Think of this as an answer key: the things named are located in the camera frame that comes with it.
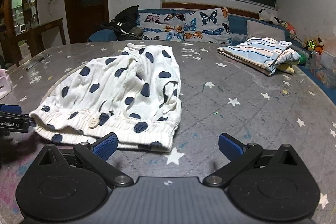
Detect blue sofa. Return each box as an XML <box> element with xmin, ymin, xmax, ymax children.
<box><xmin>87</xmin><ymin>8</ymin><xmax>336</xmax><ymax>105</ymax></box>

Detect pink white cloth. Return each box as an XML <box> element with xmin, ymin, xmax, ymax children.
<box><xmin>0</xmin><ymin>69</ymin><xmax>13</xmax><ymax>98</ymax></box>

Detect butterfly print quilt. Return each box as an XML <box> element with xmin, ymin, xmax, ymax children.
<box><xmin>136</xmin><ymin>7</ymin><xmax>233</xmax><ymax>45</ymax></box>

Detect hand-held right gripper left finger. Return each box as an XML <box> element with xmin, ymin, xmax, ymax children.
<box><xmin>33</xmin><ymin>133</ymin><xmax>134</xmax><ymax>187</ymax></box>

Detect folded yellow cloth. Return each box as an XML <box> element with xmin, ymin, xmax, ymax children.
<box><xmin>277</xmin><ymin>63</ymin><xmax>296</xmax><ymax>74</ymax></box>

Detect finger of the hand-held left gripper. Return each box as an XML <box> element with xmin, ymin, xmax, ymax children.
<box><xmin>0</xmin><ymin>104</ymin><xmax>22</xmax><ymax>115</ymax></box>

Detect white polka dot shorts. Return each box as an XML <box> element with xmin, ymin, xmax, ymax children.
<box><xmin>28</xmin><ymin>43</ymin><xmax>183</xmax><ymax>153</ymax></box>

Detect black pen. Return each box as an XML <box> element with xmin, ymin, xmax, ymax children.
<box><xmin>26</xmin><ymin>54</ymin><xmax>50</xmax><ymax>71</ymax></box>

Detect grey star print tablecloth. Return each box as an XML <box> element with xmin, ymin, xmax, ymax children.
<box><xmin>0</xmin><ymin>40</ymin><xmax>336</xmax><ymax>224</ymax></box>

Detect black jacket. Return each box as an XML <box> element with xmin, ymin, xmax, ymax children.
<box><xmin>98</xmin><ymin>5</ymin><xmax>143</xmax><ymax>41</ymax></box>

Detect clear plastic toy box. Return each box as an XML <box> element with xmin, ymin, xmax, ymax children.
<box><xmin>308</xmin><ymin>52</ymin><xmax>336</xmax><ymax>88</ymax></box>

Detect wooden glass display cabinet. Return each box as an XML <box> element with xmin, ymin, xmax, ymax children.
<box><xmin>0</xmin><ymin>0</ymin><xmax>40</xmax><ymax>35</ymax></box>

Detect brown wooden desk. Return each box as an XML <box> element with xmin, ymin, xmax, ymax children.
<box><xmin>0</xmin><ymin>18</ymin><xmax>67</xmax><ymax>67</ymax></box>

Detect olive green cloth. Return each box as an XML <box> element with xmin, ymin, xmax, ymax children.
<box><xmin>129</xmin><ymin>27</ymin><xmax>144</xmax><ymax>39</ymax></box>

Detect grey cushion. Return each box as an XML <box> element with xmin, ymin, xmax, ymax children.
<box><xmin>247</xmin><ymin>20</ymin><xmax>285</xmax><ymax>42</ymax></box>

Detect brown orange plush toy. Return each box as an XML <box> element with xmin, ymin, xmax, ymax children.
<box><xmin>315</xmin><ymin>38</ymin><xmax>326</xmax><ymax>54</ymax></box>

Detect folded blue striped clothing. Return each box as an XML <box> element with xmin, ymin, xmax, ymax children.
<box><xmin>217</xmin><ymin>37</ymin><xmax>301</xmax><ymax>77</ymax></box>

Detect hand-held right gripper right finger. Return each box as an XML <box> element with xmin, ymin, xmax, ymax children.
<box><xmin>203</xmin><ymin>133</ymin><xmax>303</xmax><ymax>187</ymax></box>

